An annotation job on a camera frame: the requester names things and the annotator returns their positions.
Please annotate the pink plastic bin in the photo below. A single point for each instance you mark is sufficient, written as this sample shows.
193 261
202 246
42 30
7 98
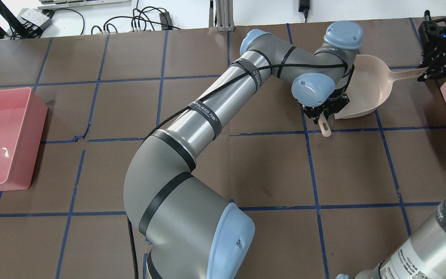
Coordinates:
22 118

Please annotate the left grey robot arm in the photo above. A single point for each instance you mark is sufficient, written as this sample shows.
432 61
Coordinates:
195 232

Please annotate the cream hand brush dark bristles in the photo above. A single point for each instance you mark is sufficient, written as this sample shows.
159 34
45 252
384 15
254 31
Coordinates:
324 126

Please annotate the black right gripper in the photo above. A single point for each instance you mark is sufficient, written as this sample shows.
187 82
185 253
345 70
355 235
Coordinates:
444 46

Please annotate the cream plastic dustpan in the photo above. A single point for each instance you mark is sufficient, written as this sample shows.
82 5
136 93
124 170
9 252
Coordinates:
371 85

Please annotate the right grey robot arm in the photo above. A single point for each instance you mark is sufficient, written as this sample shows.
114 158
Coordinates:
423 254

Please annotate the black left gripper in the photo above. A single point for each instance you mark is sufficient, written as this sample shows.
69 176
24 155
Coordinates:
337 104

